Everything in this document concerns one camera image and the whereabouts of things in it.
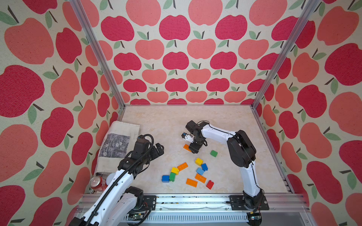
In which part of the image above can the orange lego plate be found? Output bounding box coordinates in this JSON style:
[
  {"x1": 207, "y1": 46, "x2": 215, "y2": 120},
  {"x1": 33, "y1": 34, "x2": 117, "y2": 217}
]
[
  {"x1": 195, "y1": 173, "x2": 206, "y2": 183},
  {"x1": 177, "y1": 163, "x2": 188, "y2": 171},
  {"x1": 186, "y1": 179, "x2": 198, "y2": 187},
  {"x1": 183, "y1": 144, "x2": 191, "y2": 152}
]

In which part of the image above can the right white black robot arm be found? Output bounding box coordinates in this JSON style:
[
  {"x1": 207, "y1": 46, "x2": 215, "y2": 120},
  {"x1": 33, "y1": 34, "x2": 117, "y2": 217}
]
[{"x1": 182, "y1": 121, "x2": 265, "y2": 211}]

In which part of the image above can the green lego brick left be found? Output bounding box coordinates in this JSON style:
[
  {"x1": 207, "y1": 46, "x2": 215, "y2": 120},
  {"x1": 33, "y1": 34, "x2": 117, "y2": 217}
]
[{"x1": 169, "y1": 172, "x2": 176, "y2": 182}]

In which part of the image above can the aluminium frame post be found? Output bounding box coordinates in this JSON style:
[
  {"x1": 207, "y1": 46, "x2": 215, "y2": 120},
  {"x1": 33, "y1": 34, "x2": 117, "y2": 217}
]
[
  {"x1": 251, "y1": 0, "x2": 321, "y2": 110},
  {"x1": 70, "y1": 0, "x2": 125, "y2": 111}
]

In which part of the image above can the red soda can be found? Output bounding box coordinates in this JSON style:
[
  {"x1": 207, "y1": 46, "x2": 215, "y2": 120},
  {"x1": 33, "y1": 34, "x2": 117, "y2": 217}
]
[{"x1": 89, "y1": 176, "x2": 107, "y2": 192}]

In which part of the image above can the orange lego plate bottom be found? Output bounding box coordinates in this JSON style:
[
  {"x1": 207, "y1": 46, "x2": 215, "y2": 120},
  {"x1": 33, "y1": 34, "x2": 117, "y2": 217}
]
[{"x1": 186, "y1": 179, "x2": 198, "y2": 187}]

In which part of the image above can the left aluminium frame post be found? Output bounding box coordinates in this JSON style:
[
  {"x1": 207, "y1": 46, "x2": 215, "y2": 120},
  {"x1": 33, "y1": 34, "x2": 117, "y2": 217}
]
[{"x1": 70, "y1": 0, "x2": 125, "y2": 111}]

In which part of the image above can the front aluminium rail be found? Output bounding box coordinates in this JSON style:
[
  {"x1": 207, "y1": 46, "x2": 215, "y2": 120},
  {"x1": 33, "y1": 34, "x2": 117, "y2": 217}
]
[{"x1": 69, "y1": 193, "x2": 317, "y2": 226}]

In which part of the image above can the red lego brick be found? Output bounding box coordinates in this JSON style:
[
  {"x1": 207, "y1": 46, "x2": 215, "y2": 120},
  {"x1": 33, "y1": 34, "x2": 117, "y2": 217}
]
[{"x1": 206, "y1": 180, "x2": 214, "y2": 190}]

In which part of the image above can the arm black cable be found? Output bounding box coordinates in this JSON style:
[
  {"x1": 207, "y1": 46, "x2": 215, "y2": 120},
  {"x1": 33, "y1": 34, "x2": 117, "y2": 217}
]
[
  {"x1": 197, "y1": 121, "x2": 262, "y2": 198},
  {"x1": 84, "y1": 134, "x2": 155, "y2": 226}
]

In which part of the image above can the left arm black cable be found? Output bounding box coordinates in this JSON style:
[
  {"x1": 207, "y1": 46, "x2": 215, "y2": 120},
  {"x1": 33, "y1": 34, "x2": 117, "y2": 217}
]
[{"x1": 84, "y1": 134, "x2": 155, "y2": 226}]

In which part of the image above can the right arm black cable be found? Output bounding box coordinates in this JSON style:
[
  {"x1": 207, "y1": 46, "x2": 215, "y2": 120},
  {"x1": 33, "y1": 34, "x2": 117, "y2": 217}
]
[{"x1": 197, "y1": 121, "x2": 262, "y2": 198}]

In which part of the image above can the light blue lego brick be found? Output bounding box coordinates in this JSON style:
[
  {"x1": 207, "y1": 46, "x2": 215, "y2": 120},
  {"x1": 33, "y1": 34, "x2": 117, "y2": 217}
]
[{"x1": 196, "y1": 168, "x2": 204, "y2": 176}]

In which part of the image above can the folded beige printed cloth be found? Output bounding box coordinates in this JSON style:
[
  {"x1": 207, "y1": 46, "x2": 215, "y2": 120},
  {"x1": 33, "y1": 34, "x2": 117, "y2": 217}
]
[{"x1": 94, "y1": 121, "x2": 140, "y2": 175}]

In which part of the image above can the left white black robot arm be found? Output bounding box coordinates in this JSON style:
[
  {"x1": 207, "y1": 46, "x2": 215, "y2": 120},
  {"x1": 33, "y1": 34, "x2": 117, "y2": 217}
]
[{"x1": 69, "y1": 134, "x2": 164, "y2": 226}]

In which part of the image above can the yellow square lego brick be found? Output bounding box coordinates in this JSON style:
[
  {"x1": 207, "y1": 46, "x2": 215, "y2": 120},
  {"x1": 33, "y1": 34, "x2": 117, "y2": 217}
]
[{"x1": 195, "y1": 158, "x2": 204, "y2": 166}]

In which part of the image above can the dark blue lego brick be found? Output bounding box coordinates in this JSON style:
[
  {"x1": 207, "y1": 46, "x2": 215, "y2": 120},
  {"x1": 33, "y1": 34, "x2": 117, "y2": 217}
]
[{"x1": 201, "y1": 163, "x2": 208, "y2": 171}]

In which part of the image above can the blue lego brick left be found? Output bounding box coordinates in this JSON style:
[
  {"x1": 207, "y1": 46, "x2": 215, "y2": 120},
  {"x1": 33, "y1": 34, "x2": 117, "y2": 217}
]
[{"x1": 161, "y1": 175, "x2": 170, "y2": 183}]

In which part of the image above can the green square lego brick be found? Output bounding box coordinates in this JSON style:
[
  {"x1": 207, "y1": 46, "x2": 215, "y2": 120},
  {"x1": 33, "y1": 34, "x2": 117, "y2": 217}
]
[{"x1": 210, "y1": 150, "x2": 218, "y2": 157}]

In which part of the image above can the yellow lego brick left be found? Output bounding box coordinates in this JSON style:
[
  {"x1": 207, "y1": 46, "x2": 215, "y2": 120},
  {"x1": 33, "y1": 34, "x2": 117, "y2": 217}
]
[{"x1": 171, "y1": 167, "x2": 179, "y2": 175}]

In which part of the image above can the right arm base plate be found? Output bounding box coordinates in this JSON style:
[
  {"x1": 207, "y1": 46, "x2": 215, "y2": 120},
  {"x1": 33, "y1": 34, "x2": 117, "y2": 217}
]
[{"x1": 229, "y1": 194, "x2": 270, "y2": 211}]

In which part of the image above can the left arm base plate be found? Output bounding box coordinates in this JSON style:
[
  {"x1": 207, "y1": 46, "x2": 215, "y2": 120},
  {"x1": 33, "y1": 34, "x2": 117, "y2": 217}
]
[{"x1": 126, "y1": 195, "x2": 157, "y2": 220}]

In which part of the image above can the right aluminium frame post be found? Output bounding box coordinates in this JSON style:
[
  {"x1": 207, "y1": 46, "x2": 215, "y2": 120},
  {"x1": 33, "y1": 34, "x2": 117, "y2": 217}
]
[{"x1": 251, "y1": 0, "x2": 321, "y2": 110}]

